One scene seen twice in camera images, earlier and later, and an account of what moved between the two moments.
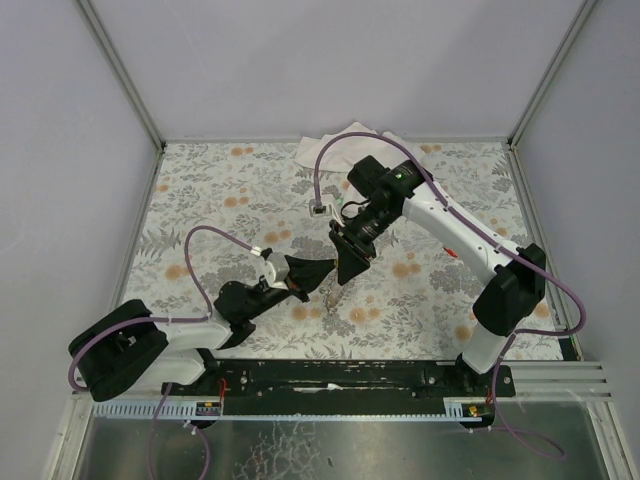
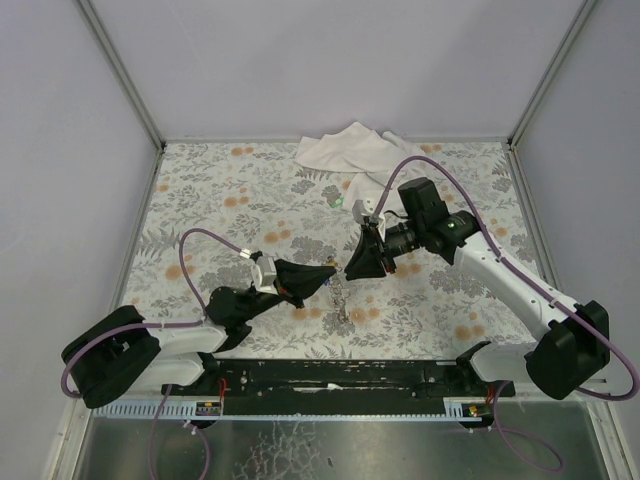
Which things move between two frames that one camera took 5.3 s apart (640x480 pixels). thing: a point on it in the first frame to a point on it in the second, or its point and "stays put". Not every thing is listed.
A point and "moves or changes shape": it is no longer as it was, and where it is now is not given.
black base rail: [345, 381] stays put
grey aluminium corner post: [584, 10] stays put
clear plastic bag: [333, 295] moves or changes shape
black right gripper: [352, 243] to [379, 248]
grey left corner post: [101, 33] stays put
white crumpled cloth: [347, 151] stays put
